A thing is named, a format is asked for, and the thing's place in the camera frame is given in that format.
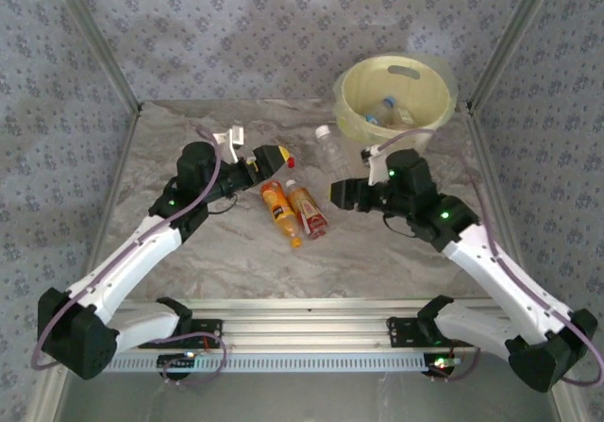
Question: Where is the aluminium frame leg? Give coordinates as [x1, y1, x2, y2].
[549, 383, 586, 422]
[27, 374, 67, 422]

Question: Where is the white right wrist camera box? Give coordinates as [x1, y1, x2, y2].
[361, 143, 393, 187]

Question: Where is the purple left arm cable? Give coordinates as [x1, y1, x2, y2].
[30, 127, 227, 388]

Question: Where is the aluminium frame post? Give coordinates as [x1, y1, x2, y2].
[46, 0, 144, 114]
[465, 0, 565, 114]

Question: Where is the red yellow label tea bottle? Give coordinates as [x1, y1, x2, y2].
[284, 178, 329, 241]

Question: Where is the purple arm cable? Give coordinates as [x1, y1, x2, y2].
[30, 127, 227, 388]
[375, 127, 604, 388]

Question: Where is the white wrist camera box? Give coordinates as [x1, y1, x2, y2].
[211, 127, 246, 163]
[361, 143, 393, 187]

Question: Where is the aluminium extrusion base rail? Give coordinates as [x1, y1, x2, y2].
[112, 297, 515, 355]

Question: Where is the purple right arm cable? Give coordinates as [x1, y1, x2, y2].
[375, 127, 604, 388]

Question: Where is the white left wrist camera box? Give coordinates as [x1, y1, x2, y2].
[211, 127, 246, 163]

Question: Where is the orange juice bottle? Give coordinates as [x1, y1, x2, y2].
[260, 179, 304, 250]

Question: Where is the long clear white cap bottle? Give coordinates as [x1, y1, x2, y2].
[314, 125, 354, 183]

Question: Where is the aluminium table side rail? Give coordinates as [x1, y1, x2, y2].
[93, 108, 143, 253]
[465, 108, 506, 225]

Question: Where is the white slotted cable tray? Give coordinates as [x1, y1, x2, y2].
[103, 352, 473, 375]

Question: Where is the small controller board with LED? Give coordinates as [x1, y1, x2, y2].
[424, 353, 462, 372]
[158, 352, 197, 370]

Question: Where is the clear bluish bottle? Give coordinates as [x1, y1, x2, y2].
[380, 95, 416, 127]

